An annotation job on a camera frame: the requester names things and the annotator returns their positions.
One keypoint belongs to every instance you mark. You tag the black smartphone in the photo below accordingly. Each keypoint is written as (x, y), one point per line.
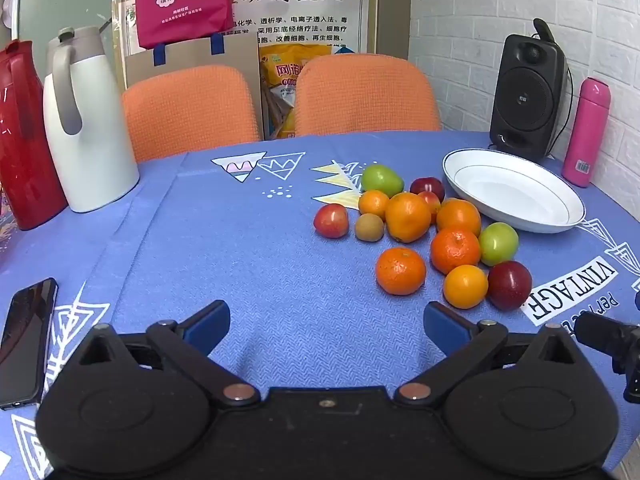
(25, 340)

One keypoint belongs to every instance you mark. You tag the blue printed tablecloth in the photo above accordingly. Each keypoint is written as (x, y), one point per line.
(250, 260)

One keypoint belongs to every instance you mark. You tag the white thermos jug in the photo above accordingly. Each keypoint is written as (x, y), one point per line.
(95, 160)

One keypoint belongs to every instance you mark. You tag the orange chair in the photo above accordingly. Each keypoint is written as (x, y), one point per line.
(190, 110)
(365, 95)

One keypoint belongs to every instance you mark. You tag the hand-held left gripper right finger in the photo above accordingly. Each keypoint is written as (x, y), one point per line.
(442, 322)

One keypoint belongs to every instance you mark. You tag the pink tote bag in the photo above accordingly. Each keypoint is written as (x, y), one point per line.
(180, 10)

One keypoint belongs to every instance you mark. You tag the pointed green plum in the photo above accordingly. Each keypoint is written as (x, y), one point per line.
(381, 180)

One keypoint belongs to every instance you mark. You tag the red yellow plum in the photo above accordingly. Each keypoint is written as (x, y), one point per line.
(433, 205)

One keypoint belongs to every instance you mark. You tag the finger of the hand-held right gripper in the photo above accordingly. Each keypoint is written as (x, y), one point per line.
(600, 335)

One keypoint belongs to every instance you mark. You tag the small orange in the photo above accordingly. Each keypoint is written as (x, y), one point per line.
(372, 204)

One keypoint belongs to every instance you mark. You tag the large orange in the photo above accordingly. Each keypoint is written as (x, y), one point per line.
(407, 217)

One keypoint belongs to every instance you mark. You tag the dark red plum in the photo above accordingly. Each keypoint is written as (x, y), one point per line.
(429, 186)
(510, 285)

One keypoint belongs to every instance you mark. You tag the deep orange mandarin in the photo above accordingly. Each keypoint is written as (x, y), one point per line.
(455, 251)
(400, 271)

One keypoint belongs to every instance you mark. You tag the white plate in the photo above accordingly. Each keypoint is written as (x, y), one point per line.
(510, 195)

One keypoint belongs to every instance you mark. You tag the black speaker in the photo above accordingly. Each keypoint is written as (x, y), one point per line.
(525, 95)

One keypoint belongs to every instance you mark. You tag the yellow snack bag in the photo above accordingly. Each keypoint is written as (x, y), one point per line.
(277, 70)

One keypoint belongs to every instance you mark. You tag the red thermos jug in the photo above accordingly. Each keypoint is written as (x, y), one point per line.
(25, 160)

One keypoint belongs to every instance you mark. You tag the wall poster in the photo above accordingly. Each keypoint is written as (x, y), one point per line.
(310, 10)

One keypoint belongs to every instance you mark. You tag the round green plum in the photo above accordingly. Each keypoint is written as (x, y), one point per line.
(499, 243)

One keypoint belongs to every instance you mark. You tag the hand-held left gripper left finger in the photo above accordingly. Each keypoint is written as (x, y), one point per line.
(207, 322)

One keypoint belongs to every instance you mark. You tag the brown kiwi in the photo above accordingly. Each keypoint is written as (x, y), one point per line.
(369, 227)

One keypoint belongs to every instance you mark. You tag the pink bottle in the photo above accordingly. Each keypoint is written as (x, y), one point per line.
(585, 135)

